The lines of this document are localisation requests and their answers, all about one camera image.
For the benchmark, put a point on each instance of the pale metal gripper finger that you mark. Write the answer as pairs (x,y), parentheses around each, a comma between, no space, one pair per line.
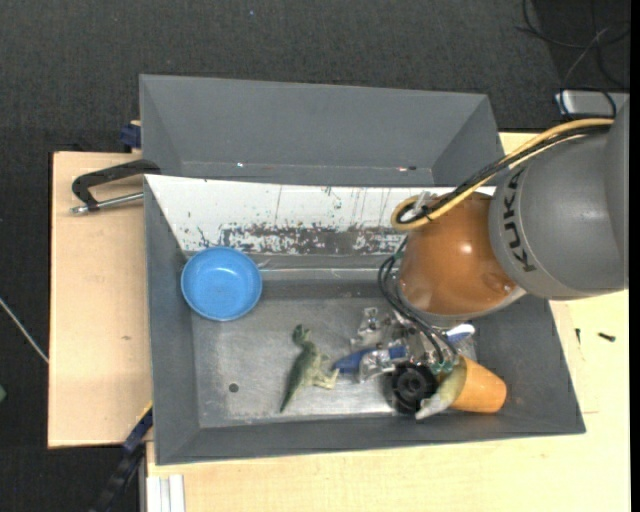
(371,320)
(376,366)

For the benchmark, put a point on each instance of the blue and white toothbrush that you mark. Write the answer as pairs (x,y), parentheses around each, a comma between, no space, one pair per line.
(350,361)

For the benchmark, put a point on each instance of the green toy dinosaur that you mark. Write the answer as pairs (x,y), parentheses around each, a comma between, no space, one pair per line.
(305,362)

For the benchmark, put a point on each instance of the orange cup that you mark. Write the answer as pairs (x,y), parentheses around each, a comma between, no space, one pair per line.
(482,390)

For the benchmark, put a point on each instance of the grey metal bin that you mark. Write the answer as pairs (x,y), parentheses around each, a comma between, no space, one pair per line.
(260,360)

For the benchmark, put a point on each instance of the blue bowl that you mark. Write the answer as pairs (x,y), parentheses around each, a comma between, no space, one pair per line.
(220,285)

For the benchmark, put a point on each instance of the small black screw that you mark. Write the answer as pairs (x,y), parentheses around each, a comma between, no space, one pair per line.
(608,337)

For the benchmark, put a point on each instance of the pale brown flat board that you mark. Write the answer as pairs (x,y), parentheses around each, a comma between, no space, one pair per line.
(95,310)

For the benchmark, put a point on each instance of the black cylinder on white bracket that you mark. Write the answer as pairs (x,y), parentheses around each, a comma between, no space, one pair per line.
(409,386)

